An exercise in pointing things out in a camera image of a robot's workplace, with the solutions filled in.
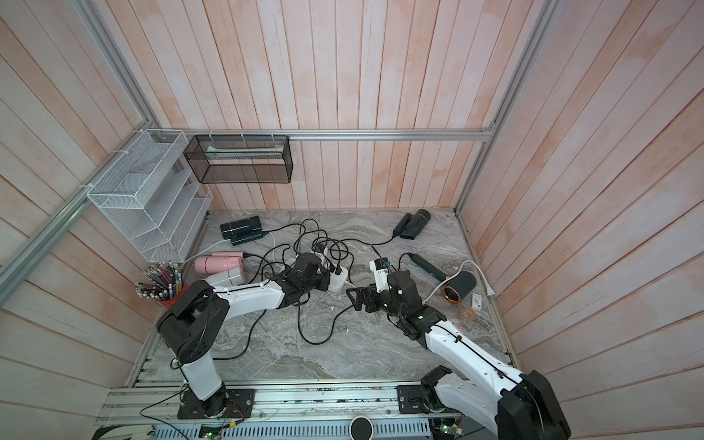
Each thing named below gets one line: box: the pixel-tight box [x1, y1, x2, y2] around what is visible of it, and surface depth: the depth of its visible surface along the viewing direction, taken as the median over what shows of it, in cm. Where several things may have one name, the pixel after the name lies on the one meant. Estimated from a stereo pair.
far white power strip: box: [329, 265, 349, 290], surface depth 98 cm
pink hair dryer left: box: [194, 251, 245, 275], surface depth 99 cm
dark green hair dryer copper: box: [407, 252, 477, 306], surface depth 95 cm
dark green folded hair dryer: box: [392, 209, 432, 241], surface depth 113 cm
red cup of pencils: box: [133, 261, 189, 308], surface depth 83 cm
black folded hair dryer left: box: [220, 215, 264, 246], surface depth 110 cm
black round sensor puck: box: [349, 415, 374, 440], surface depth 67 cm
